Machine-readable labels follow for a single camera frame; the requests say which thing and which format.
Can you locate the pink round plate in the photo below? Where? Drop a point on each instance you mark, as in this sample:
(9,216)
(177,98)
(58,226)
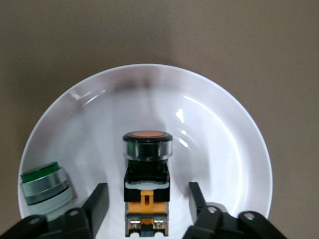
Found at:
(211,149)

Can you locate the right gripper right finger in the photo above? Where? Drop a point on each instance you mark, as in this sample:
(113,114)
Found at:
(224,226)

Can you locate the green push button switch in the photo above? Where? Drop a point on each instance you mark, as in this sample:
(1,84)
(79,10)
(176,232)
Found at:
(45,189)

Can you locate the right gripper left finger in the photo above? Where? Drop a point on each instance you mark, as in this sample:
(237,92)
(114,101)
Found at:
(74,224)

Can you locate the orange push button switch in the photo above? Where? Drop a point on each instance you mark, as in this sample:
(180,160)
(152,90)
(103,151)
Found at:
(147,194)

